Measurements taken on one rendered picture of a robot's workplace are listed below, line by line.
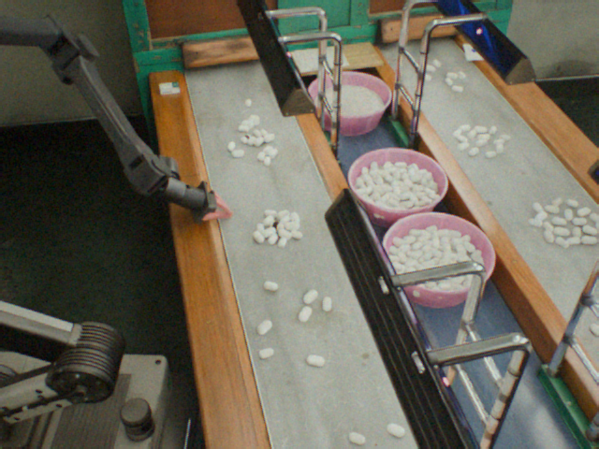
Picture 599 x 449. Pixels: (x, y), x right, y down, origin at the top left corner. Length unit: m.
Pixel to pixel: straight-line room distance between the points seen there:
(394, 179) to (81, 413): 1.00
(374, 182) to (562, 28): 1.95
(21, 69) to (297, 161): 1.71
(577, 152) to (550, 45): 1.63
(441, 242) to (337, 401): 0.52
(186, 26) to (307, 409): 1.36
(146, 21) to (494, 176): 1.17
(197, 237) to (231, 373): 0.41
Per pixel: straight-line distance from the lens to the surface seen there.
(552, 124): 2.11
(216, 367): 1.37
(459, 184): 1.80
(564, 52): 3.65
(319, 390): 1.36
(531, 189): 1.88
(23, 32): 1.62
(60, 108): 3.32
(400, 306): 1.01
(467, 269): 1.08
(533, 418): 1.47
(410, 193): 1.79
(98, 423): 1.69
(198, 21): 2.24
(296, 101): 1.49
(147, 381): 1.73
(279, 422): 1.32
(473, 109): 2.15
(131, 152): 1.57
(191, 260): 1.57
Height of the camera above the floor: 1.88
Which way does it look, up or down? 43 degrees down
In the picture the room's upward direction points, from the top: straight up
